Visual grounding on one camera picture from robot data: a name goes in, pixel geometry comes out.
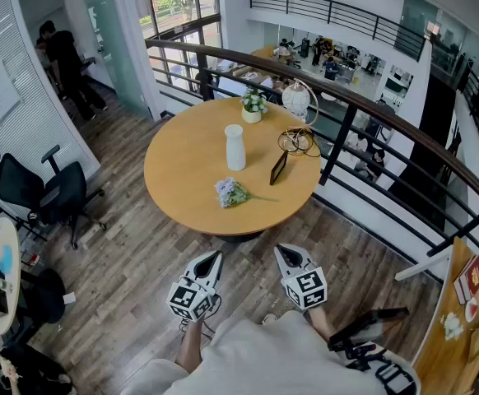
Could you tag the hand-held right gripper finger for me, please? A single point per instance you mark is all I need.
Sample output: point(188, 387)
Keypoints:
point(303, 259)
point(282, 268)

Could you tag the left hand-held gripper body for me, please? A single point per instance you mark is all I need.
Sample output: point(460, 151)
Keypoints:
point(190, 300)

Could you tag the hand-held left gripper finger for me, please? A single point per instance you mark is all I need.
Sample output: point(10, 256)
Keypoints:
point(217, 272)
point(191, 266)

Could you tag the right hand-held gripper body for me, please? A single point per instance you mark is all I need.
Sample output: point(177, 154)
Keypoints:
point(305, 288)

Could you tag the pale blue flowers bunch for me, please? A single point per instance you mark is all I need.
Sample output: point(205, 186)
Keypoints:
point(229, 193)

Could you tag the white ribbed vase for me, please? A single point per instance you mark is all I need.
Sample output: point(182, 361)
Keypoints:
point(235, 148)

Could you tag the person's right forearm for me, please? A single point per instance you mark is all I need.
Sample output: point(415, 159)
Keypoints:
point(324, 323)

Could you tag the person's left forearm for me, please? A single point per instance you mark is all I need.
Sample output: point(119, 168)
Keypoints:
point(190, 346)

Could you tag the person's light shoe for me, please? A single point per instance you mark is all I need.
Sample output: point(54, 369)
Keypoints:
point(269, 318)

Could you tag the dark brown bar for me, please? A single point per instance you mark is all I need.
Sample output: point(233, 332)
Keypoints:
point(367, 323)

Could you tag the person's white shirt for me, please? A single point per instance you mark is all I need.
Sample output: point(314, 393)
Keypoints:
point(264, 360)

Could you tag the round wooden table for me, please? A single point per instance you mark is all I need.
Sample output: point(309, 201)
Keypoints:
point(190, 179)

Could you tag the white paper tag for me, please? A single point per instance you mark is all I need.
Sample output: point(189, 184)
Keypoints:
point(69, 298)

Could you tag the black stool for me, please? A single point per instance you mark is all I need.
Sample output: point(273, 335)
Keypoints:
point(46, 294)

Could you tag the black office chair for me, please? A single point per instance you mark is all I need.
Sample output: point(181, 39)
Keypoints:
point(58, 187)

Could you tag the white globe lamp, gold stand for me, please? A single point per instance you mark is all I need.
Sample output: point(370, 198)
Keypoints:
point(295, 101)

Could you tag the potted plant in cream pot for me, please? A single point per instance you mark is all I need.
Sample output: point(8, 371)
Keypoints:
point(252, 105)

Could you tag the wooden sideboard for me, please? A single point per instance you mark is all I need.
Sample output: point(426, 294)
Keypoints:
point(449, 364)

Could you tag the dark wood and metal railing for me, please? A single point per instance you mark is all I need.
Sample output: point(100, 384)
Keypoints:
point(387, 115)

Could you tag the red and white ornament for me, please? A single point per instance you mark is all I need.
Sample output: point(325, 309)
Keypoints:
point(471, 309)

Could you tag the red book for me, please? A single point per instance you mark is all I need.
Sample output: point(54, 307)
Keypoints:
point(474, 278)

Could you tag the blue cloth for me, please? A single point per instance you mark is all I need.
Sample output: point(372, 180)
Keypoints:
point(6, 259)

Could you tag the white window blinds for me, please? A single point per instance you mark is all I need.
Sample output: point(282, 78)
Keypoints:
point(38, 117)

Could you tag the frosted glass partition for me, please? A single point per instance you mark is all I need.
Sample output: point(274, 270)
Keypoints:
point(116, 43)

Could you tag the black metal balcony railing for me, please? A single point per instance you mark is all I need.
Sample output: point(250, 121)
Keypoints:
point(346, 15)

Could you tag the black framed window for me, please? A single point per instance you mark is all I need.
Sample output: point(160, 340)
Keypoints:
point(178, 6)

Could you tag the black picture frame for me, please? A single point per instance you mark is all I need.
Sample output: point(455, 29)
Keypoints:
point(278, 169)

